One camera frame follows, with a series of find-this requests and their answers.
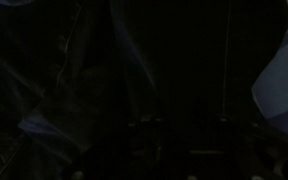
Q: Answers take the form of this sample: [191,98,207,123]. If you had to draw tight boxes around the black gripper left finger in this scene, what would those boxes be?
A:
[67,115,185,180]

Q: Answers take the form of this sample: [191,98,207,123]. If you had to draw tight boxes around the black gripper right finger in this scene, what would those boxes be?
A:
[213,114,288,180]

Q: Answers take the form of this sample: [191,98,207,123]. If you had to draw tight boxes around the blue checked duvet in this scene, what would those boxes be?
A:
[250,0,288,143]

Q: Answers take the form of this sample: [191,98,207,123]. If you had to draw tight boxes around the dark blue jeans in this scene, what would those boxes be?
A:
[0,0,288,180]

